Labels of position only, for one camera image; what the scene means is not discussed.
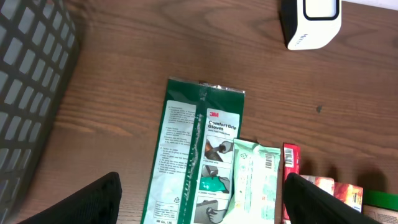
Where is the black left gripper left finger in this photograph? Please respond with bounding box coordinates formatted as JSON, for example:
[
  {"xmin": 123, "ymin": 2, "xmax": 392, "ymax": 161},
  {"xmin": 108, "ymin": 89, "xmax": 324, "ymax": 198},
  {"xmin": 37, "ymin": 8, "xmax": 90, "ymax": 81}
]
[{"xmin": 19, "ymin": 172, "xmax": 122, "ymax": 224}]

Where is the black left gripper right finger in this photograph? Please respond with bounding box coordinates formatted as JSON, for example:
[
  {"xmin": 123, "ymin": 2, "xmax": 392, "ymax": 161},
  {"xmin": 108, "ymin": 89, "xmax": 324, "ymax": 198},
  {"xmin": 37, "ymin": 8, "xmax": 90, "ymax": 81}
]
[{"xmin": 282, "ymin": 173, "xmax": 378, "ymax": 224}]

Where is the orange tissue packet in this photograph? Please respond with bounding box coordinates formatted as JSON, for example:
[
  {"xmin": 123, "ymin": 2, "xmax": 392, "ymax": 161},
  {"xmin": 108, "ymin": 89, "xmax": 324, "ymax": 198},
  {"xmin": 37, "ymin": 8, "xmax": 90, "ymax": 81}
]
[{"xmin": 301, "ymin": 175, "xmax": 335, "ymax": 195}]

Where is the red stick packet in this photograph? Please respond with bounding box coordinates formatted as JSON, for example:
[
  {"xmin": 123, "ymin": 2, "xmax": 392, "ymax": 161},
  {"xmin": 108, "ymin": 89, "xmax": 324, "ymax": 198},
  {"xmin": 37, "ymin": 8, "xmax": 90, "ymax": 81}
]
[{"xmin": 282, "ymin": 143, "xmax": 300, "ymax": 224}]

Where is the orange snack packet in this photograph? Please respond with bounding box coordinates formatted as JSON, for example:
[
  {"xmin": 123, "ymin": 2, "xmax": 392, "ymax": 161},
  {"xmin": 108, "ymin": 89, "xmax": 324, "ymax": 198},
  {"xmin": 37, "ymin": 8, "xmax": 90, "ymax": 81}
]
[{"xmin": 333, "ymin": 182, "xmax": 363, "ymax": 212}]

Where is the mint green wipes pack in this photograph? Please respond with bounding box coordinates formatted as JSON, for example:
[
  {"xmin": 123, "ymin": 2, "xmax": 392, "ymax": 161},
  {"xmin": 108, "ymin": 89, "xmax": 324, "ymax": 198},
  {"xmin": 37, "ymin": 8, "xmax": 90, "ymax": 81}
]
[{"xmin": 223, "ymin": 139, "xmax": 281, "ymax": 224}]

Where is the green lidded white canister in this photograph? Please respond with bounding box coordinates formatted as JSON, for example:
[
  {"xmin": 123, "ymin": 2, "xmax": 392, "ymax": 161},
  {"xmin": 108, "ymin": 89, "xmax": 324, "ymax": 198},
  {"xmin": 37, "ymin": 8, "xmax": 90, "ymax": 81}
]
[{"xmin": 363, "ymin": 190, "xmax": 398, "ymax": 224}]

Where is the white green package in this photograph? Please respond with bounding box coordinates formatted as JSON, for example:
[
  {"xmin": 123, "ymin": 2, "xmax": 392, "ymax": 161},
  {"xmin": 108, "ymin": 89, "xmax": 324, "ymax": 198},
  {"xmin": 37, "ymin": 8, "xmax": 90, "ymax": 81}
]
[{"xmin": 141, "ymin": 79, "xmax": 245, "ymax": 224}]

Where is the white black barcode scanner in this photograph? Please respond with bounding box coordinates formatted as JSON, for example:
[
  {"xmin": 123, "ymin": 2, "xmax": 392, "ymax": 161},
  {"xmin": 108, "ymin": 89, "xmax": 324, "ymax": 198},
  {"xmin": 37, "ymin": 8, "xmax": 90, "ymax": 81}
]
[{"xmin": 279, "ymin": 0, "xmax": 342, "ymax": 50}]

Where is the grey plastic mesh basket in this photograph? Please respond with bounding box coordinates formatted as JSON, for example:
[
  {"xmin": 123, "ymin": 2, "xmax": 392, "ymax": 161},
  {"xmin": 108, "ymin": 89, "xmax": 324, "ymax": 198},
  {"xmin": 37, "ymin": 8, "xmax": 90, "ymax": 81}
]
[{"xmin": 1, "ymin": 0, "xmax": 80, "ymax": 223}]

